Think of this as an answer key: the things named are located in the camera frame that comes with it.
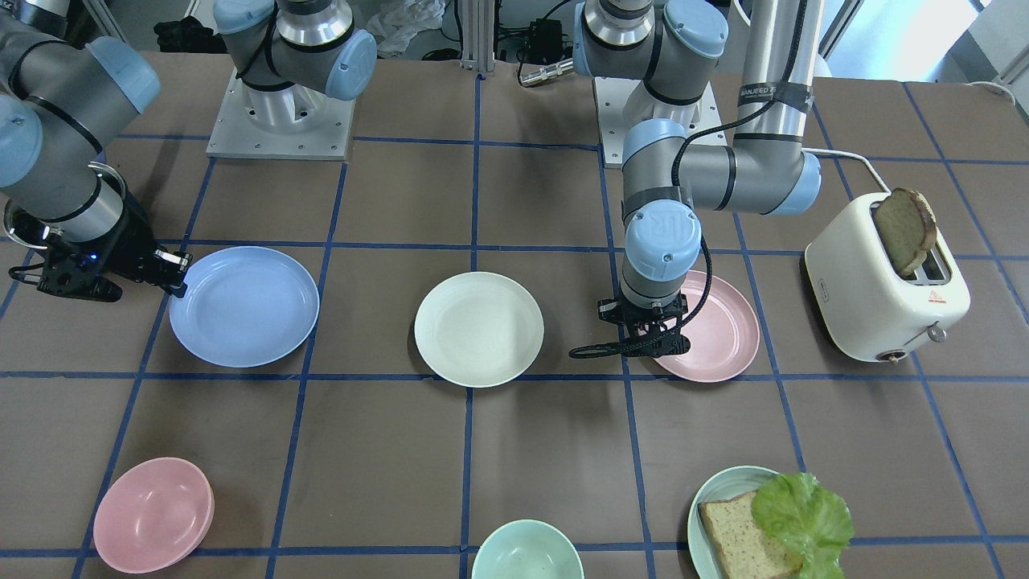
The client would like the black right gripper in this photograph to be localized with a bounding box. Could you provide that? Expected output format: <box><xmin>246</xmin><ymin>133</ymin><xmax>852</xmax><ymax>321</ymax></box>
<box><xmin>8</xmin><ymin>191</ymin><xmax>194</xmax><ymax>302</ymax></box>

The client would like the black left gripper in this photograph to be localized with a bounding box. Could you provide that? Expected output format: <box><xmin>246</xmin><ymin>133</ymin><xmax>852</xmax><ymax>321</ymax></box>
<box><xmin>596</xmin><ymin>294</ymin><xmax>691</xmax><ymax>358</ymax></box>

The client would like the pink plate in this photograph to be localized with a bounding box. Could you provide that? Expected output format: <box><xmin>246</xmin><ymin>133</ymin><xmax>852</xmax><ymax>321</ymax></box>
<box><xmin>655</xmin><ymin>277</ymin><xmax>760</xmax><ymax>384</ymax></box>

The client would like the blue plate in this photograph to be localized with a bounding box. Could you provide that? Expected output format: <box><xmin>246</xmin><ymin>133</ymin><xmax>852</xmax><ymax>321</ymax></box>
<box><xmin>168</xmin><ymin>246</ymin><xmax>320</xmax><ymax>368</ymax></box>

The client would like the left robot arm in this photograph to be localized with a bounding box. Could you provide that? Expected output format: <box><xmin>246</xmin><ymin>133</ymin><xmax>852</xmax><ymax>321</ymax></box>
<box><xmin>569</xmin><ymin>1</ymin><xmax>826</xmax><ymax>359</ymax></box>

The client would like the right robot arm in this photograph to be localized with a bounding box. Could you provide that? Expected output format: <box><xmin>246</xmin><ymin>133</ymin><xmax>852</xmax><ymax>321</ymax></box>
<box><xmin>2</xmin><ymin>1</ymin><xmax>376</xmax><ymax>302</ymax></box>

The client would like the light green plate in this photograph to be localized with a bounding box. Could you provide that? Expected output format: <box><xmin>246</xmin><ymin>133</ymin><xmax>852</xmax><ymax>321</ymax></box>
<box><xmin>685</xmin><ymin>466</ymin><xmax>778</xmax><ymax>578</ymax></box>

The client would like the cream white plate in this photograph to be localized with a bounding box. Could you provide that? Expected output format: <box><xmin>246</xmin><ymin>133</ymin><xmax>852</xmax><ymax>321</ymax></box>
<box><xmin>414</xmin><ymin>272</ymin><xmax>545</xmax><ymax>388</ymax></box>

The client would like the white toaster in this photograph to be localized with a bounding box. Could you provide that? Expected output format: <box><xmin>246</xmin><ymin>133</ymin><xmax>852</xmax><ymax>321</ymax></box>
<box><xmin>802</xmin><ymin>193</ymin><xmax>971</xmax><ymax>362</ymax></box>

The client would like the brown bread slice on plate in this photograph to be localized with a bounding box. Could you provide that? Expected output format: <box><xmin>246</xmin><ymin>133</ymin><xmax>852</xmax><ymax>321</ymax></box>
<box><xmin>699</xmin><ymin>491</ymin><xmax>802</xmax><ymax>578</ymax></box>

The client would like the pink bowl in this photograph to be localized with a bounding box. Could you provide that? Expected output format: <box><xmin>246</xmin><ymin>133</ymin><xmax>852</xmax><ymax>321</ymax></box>
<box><xmin>93</xmin><ymin>457</ymin><xmax>215</xmax><ymax>574</ymax></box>

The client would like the green lettuce leaf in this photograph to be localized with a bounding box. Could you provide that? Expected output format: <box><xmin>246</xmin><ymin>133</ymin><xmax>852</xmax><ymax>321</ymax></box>
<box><xmin>751</xmin><ymin>472</ymin><xmax>855</xmax><ymax>578</ymax></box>

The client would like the mint green bowl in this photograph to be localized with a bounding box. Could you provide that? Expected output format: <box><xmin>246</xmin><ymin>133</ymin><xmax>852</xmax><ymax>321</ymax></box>
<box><xmin>470</xmin><ymin>519</ymin><xmax>584</xmax><ymax>578</ymax></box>

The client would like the toast slice in toaster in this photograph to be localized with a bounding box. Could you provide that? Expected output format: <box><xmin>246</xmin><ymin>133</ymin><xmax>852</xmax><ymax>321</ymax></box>
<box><xmin>872</xmin><ymin>187</ymin><xmax>938</xmax><ymax>278</ymax></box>

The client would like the black power adapter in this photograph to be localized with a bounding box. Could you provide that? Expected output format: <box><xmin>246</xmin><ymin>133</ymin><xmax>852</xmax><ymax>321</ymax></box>
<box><xmin>526</xmin><ymin>19</ymin><xmax>564</xmax><ymax>64</ymax></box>

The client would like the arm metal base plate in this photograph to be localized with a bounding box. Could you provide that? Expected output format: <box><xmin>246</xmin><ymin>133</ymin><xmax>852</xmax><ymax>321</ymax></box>
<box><xmin>206</xmin><ymin>70</ymin><xmax>355</xmax><ymax>162</ymax></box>
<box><xmin>592</xmin><ymin>77</ymin><xmax>723</xmax><ymax>169</ymax></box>

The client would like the white toaster power cord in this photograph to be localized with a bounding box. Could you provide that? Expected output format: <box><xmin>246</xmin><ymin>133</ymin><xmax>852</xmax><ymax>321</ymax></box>
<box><xmin>820</xmin><ymin>80</ymin><xmax>1029</xmax><ymax>194</ymax></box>

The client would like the aluminium frame post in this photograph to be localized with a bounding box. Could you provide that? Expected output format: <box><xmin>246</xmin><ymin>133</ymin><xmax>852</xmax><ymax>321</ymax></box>
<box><xmin>455</xmin><ymin>0</ymin><xmax>497</xmax><ymax>77</ymax></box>

